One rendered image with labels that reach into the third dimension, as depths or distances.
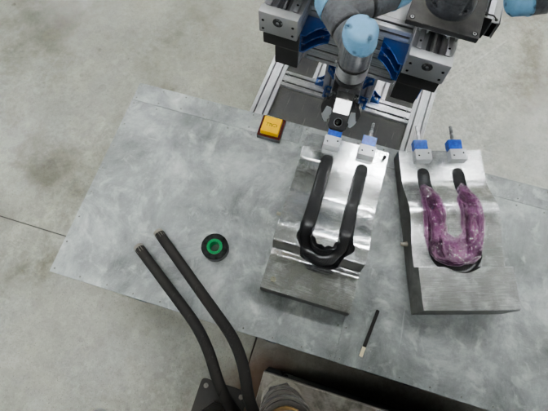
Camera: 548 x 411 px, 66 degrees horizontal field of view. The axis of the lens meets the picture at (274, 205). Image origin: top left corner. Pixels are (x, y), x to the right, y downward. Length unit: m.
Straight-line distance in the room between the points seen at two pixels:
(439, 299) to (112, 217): 0.99
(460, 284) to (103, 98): 2.11
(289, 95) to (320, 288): 1.26
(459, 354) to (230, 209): 0.79
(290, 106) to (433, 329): 1.32
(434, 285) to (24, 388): 1.83
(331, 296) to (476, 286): 0.39
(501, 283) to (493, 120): 1.51
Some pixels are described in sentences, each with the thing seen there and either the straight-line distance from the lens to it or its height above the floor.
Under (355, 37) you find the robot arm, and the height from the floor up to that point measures 1.36.
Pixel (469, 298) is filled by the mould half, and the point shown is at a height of 0.91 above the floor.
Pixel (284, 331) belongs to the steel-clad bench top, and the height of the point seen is 0.80.
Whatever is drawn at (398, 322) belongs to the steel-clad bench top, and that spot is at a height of 0.80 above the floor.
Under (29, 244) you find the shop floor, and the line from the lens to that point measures 2.46.
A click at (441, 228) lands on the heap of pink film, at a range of 1.30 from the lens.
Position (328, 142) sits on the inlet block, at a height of 0.92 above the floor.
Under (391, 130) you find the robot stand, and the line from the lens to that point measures 2.21.
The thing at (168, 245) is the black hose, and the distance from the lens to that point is 1.30.
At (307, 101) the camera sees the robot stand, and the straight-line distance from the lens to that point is 2.23.
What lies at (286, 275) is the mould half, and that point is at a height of 0.86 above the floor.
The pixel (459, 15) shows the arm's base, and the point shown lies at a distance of 1.50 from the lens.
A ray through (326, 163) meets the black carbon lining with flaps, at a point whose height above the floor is 0.88.
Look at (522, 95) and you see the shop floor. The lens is 2.86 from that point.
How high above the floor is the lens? 2.07
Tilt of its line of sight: 70 degrees down
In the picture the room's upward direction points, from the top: 1 degrees counter-clockwise
